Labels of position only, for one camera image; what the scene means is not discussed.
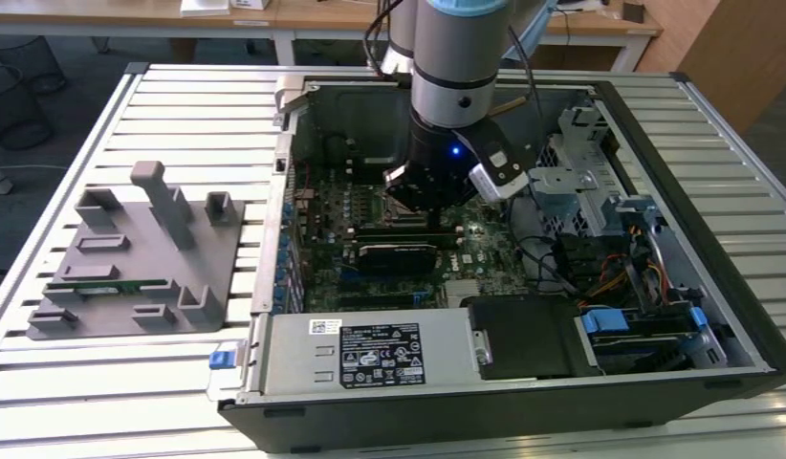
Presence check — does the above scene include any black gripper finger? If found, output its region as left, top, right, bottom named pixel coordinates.
left=435, top=177, right=480, bottom=230
left=383, top=164, right=438, bottom=230

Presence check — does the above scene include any CPU socket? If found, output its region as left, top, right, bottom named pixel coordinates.
left=378, top=190, right=455, bottom=230

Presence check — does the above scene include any black RAM slot bank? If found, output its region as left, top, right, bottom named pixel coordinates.
left=352, top=223, right=466, bottom=248
left=343, top=155, right=411, bottom=186

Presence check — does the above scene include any green motherboard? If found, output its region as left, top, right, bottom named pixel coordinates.
left=290, top=164, right=560, bottom=315

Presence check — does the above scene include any black graphics card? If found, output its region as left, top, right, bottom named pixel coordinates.
left=356, top=242, right=440, bottom=277

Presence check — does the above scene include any silver metal drive cage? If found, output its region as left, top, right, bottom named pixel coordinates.
left=524, top=105, right=625, bottom=240

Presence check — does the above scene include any silver finned heatsink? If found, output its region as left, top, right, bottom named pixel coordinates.
left=444, top=280, right=480, bottom=307

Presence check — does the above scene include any blue disk carrier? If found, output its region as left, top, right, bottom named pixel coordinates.
left=580, top=305, right=711, bottom=374

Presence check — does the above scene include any grey power supply unit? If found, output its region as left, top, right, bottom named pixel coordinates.
left=239, top=308, right=496, bottom=398

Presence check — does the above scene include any grey plastic parts rack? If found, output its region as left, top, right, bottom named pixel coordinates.
left=25, top=161, right=247, bottom=341

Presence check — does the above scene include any white cardboard box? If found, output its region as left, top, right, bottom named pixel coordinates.
left=179, top=0, right=231, bottom=18

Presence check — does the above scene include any black PC case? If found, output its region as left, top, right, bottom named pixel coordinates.
left=204, top=71, right=786, bottom=454

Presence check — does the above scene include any green RAM stick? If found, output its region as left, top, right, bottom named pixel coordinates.
left=45, top=279, right=168, bottom=294

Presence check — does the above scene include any wooden cabinet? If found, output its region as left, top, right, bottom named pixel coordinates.
left=634, top=0, right=786, bottom=138

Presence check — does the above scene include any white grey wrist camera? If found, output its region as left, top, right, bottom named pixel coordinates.
left=467, top=138, right=532, bottom=203

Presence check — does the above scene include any black cable brass plug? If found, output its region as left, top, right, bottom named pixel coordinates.
left=490, top=97, right=530, bottom=118

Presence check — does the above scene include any black camera cable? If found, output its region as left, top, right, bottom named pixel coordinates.
left=506, top=26, right=542, bottom=168

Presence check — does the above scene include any black power cable bundle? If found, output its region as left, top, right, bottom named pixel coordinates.
left=512, top=190, right=605, bottom=295

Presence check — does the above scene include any orange yellow wire bundle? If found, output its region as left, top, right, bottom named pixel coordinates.
left=580, top=252, right=675, bottom=307

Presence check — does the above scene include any wooden desk white frame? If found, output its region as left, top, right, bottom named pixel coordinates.
left=0, top=0, right=279, bottom=66
left=271, top=0, right=663, bottom=73

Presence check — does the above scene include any black wire mesh bin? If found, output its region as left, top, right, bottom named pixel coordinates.
left=0, top=64, right=56, bottom=152
left=0, top=35, right=69, bottom=95

